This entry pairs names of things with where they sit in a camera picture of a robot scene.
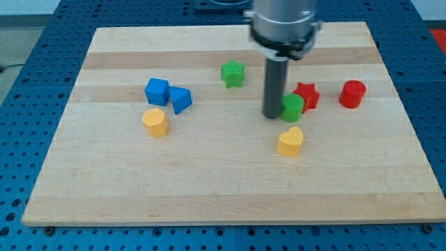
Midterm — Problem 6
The blue cube block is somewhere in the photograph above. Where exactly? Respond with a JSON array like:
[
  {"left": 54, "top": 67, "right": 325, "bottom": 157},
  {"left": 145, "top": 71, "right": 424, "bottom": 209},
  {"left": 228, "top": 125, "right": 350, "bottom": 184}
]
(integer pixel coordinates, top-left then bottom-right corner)
[{"left": 144, "top": 78, "right": 170, "bottom": 106}]

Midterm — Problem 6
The yellow heart block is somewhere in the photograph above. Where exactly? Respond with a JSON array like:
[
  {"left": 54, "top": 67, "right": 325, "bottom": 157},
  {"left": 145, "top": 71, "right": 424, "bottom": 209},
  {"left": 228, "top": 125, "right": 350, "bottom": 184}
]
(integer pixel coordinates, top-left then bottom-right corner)
[{"left": 277, "top": 127, "right": 303, "bottom": 157}]

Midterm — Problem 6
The red star block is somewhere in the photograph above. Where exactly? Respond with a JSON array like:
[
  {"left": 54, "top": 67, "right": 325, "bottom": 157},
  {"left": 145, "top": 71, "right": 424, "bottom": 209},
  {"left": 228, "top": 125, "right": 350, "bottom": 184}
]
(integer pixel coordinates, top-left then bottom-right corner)
[{"left": 293, "top": 82, "right": 320, "bottom": 114}]

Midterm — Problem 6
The red cylinder block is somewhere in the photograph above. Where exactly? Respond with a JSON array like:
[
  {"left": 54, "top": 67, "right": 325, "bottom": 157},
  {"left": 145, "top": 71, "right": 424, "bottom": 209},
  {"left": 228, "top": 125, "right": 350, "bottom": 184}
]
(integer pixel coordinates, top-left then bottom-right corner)
[{"left": 339, "top": 79, "right": 367, "bottom": 109}]

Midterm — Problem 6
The black cable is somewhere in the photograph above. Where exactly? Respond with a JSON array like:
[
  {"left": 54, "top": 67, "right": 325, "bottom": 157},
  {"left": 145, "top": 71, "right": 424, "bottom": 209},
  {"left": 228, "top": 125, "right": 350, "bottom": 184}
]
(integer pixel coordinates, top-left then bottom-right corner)
[{"left": 0, "top": 63, "right": 24, "bottom": 74}]

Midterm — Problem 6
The blue perforated table plate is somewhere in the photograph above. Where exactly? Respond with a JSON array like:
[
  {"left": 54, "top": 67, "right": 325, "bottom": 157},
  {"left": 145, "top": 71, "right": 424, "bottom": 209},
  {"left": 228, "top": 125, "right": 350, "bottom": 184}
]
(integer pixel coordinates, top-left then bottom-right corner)
[{"left": 1, "top": 1, "right": 445, "bottom": 250}]

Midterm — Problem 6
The blue triangle block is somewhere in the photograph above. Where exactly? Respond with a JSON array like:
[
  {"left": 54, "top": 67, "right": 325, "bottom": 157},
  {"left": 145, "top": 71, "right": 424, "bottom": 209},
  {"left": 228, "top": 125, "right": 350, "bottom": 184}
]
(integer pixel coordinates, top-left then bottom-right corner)
[{"left": 169, "top": 86, "right": 192, "bottom": 114}]

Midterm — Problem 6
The yellow hexagon block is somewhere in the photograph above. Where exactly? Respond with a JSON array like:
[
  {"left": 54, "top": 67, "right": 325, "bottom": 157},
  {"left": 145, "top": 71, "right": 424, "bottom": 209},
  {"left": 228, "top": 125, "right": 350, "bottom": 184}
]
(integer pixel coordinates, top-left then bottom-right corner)
[{"left": 141, "top": 108, "right": 169, "bottom": 138}]

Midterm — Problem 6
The green cylinder block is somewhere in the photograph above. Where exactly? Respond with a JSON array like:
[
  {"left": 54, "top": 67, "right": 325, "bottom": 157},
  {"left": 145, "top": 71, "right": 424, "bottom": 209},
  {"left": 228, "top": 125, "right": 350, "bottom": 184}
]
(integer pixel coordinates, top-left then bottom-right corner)
[{"left": 281, "top": 93, "right": 305, "bottom": 123}]

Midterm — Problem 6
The wooden board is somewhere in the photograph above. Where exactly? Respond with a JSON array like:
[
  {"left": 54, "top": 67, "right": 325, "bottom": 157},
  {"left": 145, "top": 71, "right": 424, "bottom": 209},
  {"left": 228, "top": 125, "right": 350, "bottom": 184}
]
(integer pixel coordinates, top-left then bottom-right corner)
[{"left": 22, "top": 22, "right": 445, "bottom": 227}]

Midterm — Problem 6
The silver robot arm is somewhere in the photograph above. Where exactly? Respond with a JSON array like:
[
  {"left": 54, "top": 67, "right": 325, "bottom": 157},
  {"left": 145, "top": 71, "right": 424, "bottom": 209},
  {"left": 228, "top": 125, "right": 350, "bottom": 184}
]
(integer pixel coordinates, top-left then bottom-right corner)
[{"left": 244, "top": 0, "right": 321, "bottom": 119}]

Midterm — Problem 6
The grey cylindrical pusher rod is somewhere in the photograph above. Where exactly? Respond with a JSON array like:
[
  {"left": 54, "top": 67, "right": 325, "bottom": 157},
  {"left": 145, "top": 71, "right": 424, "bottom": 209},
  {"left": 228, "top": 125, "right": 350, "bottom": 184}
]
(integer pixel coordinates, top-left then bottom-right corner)
[{"left": 262, "top": 59, "right": 288, "bottom": 119}]

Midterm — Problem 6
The green star block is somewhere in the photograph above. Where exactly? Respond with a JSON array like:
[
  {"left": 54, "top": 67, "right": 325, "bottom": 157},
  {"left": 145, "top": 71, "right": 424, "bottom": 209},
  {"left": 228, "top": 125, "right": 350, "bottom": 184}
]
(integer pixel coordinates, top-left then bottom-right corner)
[{"left": 220, "top": 59, "right": 245, "bottom": 89}]

